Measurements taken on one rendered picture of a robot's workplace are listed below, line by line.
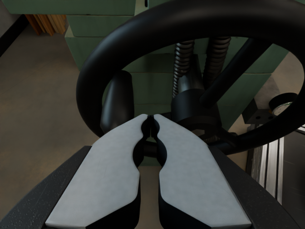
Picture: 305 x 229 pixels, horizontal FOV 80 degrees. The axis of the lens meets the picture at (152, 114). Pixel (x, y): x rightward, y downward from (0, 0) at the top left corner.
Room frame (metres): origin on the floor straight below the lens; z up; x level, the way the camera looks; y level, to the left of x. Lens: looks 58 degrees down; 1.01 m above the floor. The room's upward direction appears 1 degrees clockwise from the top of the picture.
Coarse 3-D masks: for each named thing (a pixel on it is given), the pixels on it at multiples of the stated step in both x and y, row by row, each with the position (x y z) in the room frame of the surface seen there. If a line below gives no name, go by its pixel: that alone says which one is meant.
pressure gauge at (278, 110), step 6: (276, 96) 0.27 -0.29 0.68; (282, 96) 0.26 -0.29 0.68; (288, 96) 0.26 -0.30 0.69; (294, 96) 0.26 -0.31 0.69; (270, 102) 0.26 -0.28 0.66; (276, 102) 0.25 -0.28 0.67; (282, 102) 0.25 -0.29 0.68; (288, 102) 0.24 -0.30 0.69; (270, 108) 0.26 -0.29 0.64; (276, 108) 0.24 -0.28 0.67; (282, 108) 0.24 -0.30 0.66; (276, 114) 0.24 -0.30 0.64
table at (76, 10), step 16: (16, 0) 0.30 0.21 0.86; (32, 0) 0.30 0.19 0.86; (48, 0) 0.30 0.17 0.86; (64, 0) 0.30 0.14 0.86; (80, 0) 0.30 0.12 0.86; (96, 0) 0.30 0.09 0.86; (112, 0) 0.30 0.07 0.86; (128, 0) 0.30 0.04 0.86; (144, 0) 0.29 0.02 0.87; (304, 0) 0.30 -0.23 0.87; (208, 48) 0.21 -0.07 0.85; (240, 48) 0.21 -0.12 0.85
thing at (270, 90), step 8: (272, 80) 0.37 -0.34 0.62; (264, 88) 0.34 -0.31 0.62; (272, 88) 0.34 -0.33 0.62; (256, 96) 0.31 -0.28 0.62; (264, 96) 0.31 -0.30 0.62; (272, 96) 0.31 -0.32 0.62; (256, 104) 0.29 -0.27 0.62; (264, 104) 0.29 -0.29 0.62; (248, 112) 0.29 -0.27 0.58; (256, 112) 0.27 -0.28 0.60; (264, 112) 0.27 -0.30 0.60; (248, 120) 0.27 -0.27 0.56; (256, 120) 0.27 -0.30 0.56; (264, 120) 0.27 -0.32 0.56
